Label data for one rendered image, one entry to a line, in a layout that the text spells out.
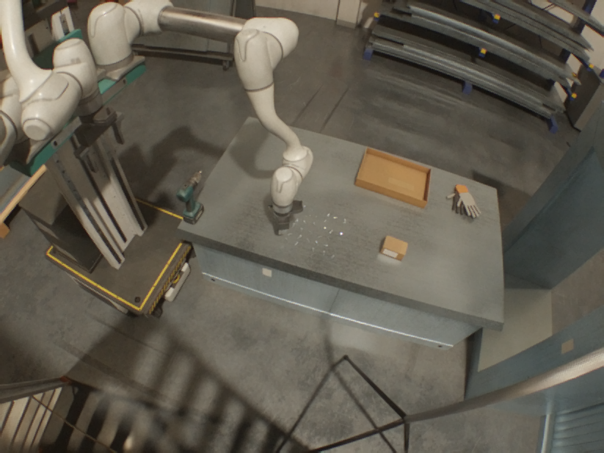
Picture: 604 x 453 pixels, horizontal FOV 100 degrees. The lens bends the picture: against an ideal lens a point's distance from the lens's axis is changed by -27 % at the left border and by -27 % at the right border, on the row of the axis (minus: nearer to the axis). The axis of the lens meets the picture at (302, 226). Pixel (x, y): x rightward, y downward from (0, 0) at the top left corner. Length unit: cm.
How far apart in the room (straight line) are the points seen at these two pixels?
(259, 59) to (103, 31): 61
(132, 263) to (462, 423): 227
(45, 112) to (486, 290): 191
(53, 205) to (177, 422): 137
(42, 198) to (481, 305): 234
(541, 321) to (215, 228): 236
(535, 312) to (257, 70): 247
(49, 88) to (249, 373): 178
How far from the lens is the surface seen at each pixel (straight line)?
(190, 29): 135
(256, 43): 105
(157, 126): 350
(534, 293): 289
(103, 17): 137
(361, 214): 184
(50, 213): 190
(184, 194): 160
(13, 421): 160
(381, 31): 482
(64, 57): 92
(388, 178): 206
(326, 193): 188
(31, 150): 122
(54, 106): 81
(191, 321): 223
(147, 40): 458
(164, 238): 216
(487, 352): 243
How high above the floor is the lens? 207
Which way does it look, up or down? 55 degrees down
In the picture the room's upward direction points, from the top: 8 degrees clockwise
